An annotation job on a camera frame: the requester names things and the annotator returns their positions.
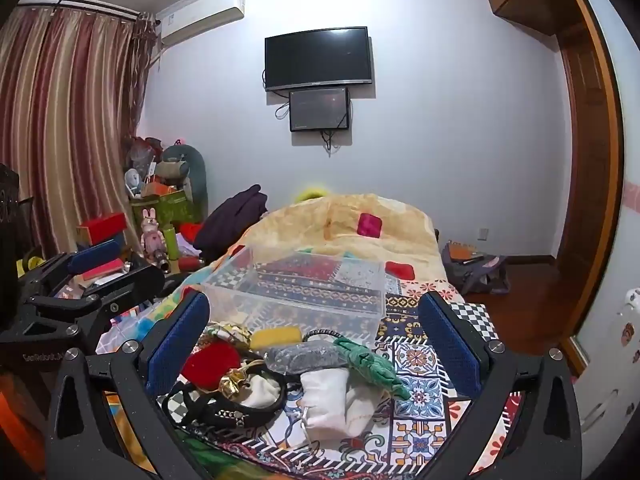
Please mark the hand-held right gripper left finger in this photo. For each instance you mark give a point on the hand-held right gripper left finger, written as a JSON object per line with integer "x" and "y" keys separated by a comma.
{"x": 176, "y": 347}

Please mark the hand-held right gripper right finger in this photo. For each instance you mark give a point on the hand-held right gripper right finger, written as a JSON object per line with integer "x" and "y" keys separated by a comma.
{"x": 447, "y": 347}

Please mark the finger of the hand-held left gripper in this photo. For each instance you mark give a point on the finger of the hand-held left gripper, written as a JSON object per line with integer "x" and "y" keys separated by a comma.
{"x": 95, "y": 255}
{"x": 142, "y": 276}

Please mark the white soft cloth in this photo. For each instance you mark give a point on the white soft cloth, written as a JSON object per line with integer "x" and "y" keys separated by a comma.
{"x": 260, "y": 391}

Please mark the yellow soft pouch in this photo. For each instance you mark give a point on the yellow soft pouch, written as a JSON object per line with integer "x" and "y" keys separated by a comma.
{"x": 276, "y": 337}

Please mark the red box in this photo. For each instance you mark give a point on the red box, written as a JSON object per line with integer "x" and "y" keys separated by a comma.
{"x": 102, "y": 226}

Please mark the colourful patterned blanket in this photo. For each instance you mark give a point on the colourful patterned blanket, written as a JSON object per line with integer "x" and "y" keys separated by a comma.
{"x": 425, "y": 375}

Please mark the red velvet pouch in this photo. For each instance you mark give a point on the red velvet pouch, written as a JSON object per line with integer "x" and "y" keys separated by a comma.
{"x": 212, "y": 365}

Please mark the pink bunny figure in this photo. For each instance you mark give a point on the pink bunny figure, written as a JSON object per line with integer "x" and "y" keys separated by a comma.
{"x": 151, "y": 235}

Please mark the green bottle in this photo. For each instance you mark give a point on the green bottle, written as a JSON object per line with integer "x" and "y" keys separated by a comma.
{"x": 173, "y": 242}

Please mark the gold patterned scarf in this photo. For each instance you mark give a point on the gold patterned scarf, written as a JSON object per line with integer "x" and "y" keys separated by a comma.
{"x": 225, "y": 334}

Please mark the translucent plastic organizer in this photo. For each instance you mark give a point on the translucent plastic organizer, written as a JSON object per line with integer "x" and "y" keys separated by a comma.
{"x": 127, "y": 327}

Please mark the red cloth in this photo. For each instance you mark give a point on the red cloth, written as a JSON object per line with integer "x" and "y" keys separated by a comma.
{"x": 190, "y": 231}

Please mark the gold ribbon bow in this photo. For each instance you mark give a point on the gold ribbon bow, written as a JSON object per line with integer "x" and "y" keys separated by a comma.
{"x": 234, "y": 379}

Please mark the green cardboard box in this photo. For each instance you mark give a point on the green cardboard box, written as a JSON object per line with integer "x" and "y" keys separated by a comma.
{"x": 167, "y": 207}

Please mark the green fabric scrunchie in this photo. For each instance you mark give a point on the green fabric scrunchie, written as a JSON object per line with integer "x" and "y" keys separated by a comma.
{"x": 372, "y": 365}

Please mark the purple bag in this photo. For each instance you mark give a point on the purple bag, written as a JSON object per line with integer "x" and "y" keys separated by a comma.
{"x": 480, "y": 272}

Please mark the black studded headband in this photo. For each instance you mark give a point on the black studded headband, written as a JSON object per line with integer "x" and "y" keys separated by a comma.
{"x": 225, "y": 415}

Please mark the red square pad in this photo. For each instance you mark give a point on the red square pad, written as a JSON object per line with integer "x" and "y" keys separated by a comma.
{"x": 400, "y": 270}

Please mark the orange notebook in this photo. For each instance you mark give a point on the orange notebook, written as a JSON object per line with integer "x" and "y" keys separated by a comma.
{"x": 461, "y": 251}

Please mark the dark purple garment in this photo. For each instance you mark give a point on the dark purple garment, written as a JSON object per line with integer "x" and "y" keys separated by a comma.
{"x": 230, "y": 220}

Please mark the white folded sock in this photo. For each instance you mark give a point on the white folded sock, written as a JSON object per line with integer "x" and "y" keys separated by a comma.
{"x": 361, "y": 410}

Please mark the grey glitter pouch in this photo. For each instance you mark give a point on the grey glitter pouch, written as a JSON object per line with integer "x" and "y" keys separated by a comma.
{"x": 302, "y": 359}

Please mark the striped red curtain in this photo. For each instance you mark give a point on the striped red curtain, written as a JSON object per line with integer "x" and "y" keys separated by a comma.
{"x": 65, "y": 125}

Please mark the clear plastic storage box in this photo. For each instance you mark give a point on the clear plastic storage box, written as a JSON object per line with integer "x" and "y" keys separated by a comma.
{"x": 300, "y": 285}

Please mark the pink square pad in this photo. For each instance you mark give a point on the pink square pad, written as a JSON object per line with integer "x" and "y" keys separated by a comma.
{"x": 370, "y": 224}

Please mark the white door with stickers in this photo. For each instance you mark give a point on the white door with stickers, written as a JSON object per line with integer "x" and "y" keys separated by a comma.
{"x": 615, "y": 335}

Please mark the beige quilt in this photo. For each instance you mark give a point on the beige quilt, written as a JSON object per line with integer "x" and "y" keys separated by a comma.
{"x": 310, "y": 225}

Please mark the yellow-green fuzzy object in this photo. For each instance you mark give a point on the yellow-green fuzzy object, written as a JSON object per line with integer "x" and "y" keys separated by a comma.
{"x": 311, "y": 194}

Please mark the wooden wardrobe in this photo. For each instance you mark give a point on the wooden wardrobe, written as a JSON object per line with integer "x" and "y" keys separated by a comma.
{"x": 585, "y": 160}

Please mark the small black monitor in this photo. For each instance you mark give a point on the small black monitor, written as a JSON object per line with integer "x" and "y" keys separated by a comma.
{"x": 319, "y": 109}

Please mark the curtain rod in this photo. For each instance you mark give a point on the curtain rod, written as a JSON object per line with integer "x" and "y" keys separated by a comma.
{"x": 90, "y": 6}

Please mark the white air conditioner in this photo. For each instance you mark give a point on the white air conditioner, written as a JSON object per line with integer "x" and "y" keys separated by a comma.
{"x": 202, "y": 15}

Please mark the wall socket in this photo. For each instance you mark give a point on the wall socket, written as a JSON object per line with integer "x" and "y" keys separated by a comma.
{"x": 483, "y": 234}

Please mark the wall-mounted black television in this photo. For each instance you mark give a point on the wall-mounted black television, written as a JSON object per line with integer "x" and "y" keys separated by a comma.
{"x": 319, "y": 57}

